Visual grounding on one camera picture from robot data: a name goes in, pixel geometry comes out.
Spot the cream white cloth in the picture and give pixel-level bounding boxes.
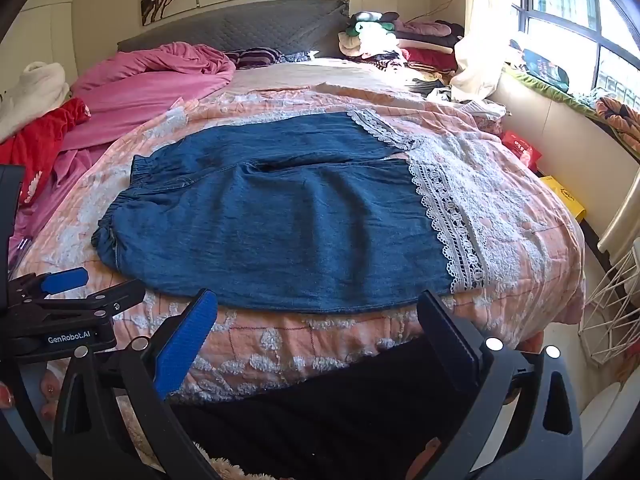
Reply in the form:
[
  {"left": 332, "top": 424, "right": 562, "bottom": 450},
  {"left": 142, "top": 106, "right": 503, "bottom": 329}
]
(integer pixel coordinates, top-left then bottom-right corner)
[{"left": 0, "top": 61, "right": 71, "bottom": 143}]

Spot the blue floral pillow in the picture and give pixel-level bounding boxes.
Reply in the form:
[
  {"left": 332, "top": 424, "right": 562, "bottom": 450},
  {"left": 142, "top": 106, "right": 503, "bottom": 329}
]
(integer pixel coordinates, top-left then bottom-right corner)
[{"left": 280, "top": 49, "right": 322, "bottom": 64}]

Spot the white crumpled cloth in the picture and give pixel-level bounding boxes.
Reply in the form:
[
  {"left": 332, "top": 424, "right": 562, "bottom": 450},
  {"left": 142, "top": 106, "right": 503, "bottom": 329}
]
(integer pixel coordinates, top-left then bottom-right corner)
[{"left": 427, "top": 87, "right": 508, "bottom": 121}]

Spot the orange floral blanket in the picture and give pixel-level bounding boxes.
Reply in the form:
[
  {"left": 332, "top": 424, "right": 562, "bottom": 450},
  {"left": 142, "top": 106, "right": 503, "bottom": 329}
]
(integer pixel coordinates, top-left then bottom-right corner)
[{"left": 595, "top": 95, "right": 640, "bottom": 153}]

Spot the beige fuzzy cloth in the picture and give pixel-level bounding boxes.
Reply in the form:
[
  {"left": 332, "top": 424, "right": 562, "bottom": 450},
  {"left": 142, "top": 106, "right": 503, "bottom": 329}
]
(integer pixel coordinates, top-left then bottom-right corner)
[{"left": 115, "top": 400, "right": 238, "bottom": 480}]

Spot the yellow box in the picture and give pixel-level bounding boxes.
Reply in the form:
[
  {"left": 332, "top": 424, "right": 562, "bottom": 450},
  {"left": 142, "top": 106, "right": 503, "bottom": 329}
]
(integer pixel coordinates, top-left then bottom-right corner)
[{"left": 539, "top": 175, "right": 587, "bottom": 221}]

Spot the peach quilt with white pattern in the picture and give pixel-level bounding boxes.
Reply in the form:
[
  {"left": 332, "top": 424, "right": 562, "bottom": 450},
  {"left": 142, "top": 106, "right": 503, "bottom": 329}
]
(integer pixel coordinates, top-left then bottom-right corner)
[{"left": 15, "top": 57, "right": 586, "bottom": 406}]

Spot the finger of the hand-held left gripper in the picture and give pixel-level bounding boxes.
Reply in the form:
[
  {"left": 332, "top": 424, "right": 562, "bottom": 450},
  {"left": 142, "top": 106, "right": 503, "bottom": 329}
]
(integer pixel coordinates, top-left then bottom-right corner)
[
  {"left": 10, "top": 267, "right": 89, "bottom": 307},
  {"left": 30, "top": 279, "right": 147, "bottom": 323}
]

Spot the white curtain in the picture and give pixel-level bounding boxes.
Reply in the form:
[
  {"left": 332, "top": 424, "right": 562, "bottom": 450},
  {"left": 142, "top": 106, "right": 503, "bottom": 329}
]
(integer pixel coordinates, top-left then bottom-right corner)
[{"left": 450, "top": 0, "right": 523, "bottom": 103}]

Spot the grey quilted headboard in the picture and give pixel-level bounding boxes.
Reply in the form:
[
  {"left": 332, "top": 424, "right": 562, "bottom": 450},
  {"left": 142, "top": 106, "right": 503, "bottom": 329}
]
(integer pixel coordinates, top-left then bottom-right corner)
[{"left": 117, "top": 0, "right": 351, "bottom": 58}]

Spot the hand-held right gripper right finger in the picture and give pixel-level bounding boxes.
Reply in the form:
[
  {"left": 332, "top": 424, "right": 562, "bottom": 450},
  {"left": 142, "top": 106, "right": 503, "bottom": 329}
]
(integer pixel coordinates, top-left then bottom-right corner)
[{"left": 417, "top": 290, "right": 586, "bottom": 480}]

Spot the black framed window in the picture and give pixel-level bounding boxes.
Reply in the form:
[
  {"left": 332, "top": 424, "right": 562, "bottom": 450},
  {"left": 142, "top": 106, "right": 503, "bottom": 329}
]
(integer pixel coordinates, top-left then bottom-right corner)
[{"left": 510, "top": 0, "right": 640, "bottom": 111}]

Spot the pink duvet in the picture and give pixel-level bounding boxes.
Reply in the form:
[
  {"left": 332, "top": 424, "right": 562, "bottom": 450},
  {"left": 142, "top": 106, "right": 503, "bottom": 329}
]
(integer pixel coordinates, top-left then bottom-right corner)
[{"left": 10, "top": 42, "right": 237, "bottom": 251}]

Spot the blue denim pants lace hem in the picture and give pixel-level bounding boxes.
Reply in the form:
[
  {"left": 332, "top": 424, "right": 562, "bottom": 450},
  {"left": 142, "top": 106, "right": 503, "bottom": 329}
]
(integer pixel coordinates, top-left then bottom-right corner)
[{"left": 91, "top": 108, "right": 488, "bottom": 315}]

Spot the red bag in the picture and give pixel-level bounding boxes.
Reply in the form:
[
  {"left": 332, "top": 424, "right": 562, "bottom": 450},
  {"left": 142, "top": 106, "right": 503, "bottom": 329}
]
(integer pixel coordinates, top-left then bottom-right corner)
[{"left": 501, "top": 130, "right": 543, "bottom": 173}]

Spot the white wire rack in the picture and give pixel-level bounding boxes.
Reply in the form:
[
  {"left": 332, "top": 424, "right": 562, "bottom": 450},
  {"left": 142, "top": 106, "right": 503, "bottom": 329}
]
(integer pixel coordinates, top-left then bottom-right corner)
[{"left": 580, "top": 167, "right": 640, "bottom": 366}]

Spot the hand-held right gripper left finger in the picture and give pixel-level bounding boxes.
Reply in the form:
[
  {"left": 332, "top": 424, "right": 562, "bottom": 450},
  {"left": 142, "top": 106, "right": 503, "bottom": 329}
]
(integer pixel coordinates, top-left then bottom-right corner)
[{"left": 52, "top": 287, "right": 219, "bottom": 480}]

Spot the green windowsill mat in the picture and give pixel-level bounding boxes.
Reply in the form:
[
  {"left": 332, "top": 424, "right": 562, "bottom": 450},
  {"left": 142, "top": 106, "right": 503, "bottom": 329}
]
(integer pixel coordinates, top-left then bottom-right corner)
[{"left": 502, "top": 67, "right": 601, "bottom": 121}]

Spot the pile of folded clothes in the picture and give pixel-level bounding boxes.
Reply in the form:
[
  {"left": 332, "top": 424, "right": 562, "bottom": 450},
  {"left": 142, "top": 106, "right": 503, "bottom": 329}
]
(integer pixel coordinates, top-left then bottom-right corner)
[{"left": 337, "top": 10, "right": 466, "bottom": 92}]

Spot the red flowered cloth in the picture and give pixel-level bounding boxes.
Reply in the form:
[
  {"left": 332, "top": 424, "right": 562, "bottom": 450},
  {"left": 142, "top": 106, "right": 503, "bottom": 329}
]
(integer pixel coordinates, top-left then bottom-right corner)
[{"left": 0, "top": 97, "right": 92, "bottom": 206}]

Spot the white wardrobe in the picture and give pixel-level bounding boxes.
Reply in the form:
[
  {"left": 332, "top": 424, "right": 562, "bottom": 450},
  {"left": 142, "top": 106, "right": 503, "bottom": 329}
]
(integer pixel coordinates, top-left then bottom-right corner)
[{"left": 0, "top": 0, "right": 81, "bottom": 86}]

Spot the dark striped pillow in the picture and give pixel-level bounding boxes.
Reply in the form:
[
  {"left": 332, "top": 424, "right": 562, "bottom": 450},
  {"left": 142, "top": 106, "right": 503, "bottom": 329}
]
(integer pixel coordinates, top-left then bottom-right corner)
[{"left": 227, "top": 47, "right": 287, "bottom": 69}]

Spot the person's left hand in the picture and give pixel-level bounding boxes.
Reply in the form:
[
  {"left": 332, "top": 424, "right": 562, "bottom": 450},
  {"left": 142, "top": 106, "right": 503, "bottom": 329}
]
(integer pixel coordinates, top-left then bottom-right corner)
[{"left": 37, "top": 364, "right": 68, "bottom": 423}]

